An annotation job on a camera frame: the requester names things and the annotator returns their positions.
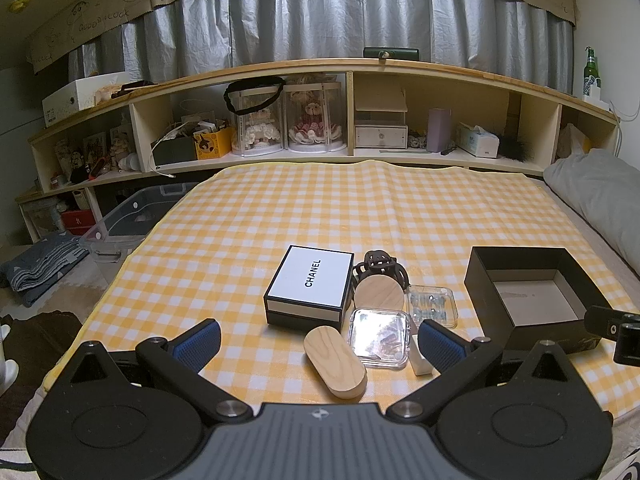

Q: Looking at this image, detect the grey curtain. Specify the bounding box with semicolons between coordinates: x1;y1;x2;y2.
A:
66;0;574;93

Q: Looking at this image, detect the white black Chanel box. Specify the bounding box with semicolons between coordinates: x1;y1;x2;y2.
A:
264;245;355;332

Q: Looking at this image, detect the white capped lipstick tube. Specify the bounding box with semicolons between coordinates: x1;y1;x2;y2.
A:
409;334;433;376

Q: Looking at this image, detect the large black box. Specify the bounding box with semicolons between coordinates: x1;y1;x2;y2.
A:
464;246;610;363

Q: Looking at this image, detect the white cardboard box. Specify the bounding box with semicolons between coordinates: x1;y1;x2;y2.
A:
42;72;130;127

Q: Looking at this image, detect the wooden headboard shelf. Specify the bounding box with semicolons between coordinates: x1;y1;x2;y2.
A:
17;58;618;238

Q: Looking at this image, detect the tissue box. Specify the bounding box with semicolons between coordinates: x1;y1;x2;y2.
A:
454;122;500;158

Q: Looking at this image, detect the grey pillow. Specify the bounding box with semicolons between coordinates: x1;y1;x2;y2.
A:
544;148;639;271

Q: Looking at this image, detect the dark green tin box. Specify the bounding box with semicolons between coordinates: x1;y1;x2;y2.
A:
362;47;420;61

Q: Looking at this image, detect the clear plastic storage bin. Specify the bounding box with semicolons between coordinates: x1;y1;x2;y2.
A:
80;182;196;283

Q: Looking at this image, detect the purple cylinder cup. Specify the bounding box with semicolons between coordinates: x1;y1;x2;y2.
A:
426;108;451;153

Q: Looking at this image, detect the oval wooden lid box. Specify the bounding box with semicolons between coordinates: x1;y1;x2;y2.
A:
304;326;368;400

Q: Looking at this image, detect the doll in clear case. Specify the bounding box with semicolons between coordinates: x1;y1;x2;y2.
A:
283;81;346;154

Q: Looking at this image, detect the yellow storage box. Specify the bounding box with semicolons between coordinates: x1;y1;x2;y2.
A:
193;127;235;160

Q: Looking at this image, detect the yellow checkered blanket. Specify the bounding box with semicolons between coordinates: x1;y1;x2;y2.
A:
41;159;640;421

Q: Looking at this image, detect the green glass bottle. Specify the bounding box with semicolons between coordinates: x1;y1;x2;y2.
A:
582;46;601;100

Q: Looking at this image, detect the folded dark blue cloth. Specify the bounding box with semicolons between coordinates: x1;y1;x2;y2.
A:
1;232;88;307

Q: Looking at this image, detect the small wooden drawer house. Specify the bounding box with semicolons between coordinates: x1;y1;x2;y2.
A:
355;75;409;150

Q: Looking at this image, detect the round cork frog coaster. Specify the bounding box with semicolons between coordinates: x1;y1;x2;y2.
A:
354;274;405;311

